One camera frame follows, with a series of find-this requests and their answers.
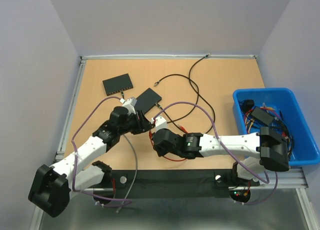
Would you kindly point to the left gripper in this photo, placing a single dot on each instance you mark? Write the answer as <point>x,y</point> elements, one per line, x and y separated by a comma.
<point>142,126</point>

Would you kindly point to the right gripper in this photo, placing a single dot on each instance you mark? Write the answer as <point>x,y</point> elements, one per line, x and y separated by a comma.
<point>159,151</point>

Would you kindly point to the black network switch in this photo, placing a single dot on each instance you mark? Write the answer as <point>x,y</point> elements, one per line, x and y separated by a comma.
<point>117,84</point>
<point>147,100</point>

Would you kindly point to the black ethernet cable short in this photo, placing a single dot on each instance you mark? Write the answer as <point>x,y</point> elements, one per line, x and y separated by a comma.
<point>176,89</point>

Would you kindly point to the black ethernet cable long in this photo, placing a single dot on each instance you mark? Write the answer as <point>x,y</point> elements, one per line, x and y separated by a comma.
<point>193,85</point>

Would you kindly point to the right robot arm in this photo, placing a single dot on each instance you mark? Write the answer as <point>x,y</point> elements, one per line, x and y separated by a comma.
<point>253,153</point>

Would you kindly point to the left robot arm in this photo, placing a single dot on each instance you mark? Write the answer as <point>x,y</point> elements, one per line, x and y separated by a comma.
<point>53,186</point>

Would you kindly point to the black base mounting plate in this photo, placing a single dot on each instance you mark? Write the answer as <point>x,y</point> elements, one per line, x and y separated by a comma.
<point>155,192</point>

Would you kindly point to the black power adapter in bin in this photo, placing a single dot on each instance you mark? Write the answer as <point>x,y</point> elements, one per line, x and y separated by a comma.
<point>262,116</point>

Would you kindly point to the blue plastic bin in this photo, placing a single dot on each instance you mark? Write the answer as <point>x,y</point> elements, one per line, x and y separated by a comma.
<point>286,103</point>

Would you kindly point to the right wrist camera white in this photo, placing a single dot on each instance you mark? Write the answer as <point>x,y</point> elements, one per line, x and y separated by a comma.
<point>159,123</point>

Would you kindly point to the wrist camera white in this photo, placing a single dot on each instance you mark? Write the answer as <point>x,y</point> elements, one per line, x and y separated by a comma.
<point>159,123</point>
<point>129,104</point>

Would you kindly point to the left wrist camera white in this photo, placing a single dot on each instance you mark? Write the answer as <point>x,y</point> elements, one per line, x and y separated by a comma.
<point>129,104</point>

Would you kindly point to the aluminium front rail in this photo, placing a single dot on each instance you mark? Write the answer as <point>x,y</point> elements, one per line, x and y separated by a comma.
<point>275,180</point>

